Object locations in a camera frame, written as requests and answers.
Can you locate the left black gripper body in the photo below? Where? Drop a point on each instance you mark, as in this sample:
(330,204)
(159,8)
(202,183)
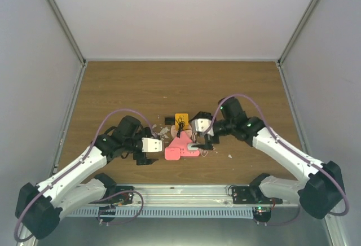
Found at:
(140,158)

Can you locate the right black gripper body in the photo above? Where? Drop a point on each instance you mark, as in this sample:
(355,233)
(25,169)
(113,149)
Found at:
(209,140)

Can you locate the white USB charger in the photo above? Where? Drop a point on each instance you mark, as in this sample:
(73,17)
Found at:
(192,147)

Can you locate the pink triangular power strip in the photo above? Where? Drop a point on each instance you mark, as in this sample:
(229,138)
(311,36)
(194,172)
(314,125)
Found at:
(182,143)

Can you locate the pink rectangular plug adapter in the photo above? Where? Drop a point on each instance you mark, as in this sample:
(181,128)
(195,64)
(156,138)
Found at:
(172,153)

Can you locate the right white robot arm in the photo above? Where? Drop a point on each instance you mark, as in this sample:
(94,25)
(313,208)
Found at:
(317,187)

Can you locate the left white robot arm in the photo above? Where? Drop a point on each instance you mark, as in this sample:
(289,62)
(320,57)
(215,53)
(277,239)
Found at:
(42,206)

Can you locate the round pink socket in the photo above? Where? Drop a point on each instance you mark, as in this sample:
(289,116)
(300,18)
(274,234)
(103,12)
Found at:
(174,130)

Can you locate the yellow cube socket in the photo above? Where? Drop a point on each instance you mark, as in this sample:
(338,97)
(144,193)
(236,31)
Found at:
(181,119)

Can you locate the black power adapter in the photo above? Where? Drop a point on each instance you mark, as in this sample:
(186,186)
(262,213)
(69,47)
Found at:
(169,120)

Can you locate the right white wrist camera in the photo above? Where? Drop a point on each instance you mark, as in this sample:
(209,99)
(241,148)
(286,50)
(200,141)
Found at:
(200,125)

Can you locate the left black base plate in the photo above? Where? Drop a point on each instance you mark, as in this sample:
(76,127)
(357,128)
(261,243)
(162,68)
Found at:
(123,199)

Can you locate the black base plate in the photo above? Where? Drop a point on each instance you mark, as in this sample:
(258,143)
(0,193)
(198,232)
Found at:
(123,199)
(248,195)

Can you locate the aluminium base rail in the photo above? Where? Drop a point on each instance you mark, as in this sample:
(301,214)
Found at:
(188,195)

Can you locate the slotted cable duct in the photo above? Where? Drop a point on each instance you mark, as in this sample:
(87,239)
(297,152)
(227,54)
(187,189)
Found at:
(167,212)

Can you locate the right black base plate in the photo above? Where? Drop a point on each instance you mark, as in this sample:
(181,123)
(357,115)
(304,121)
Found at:
(248,195)

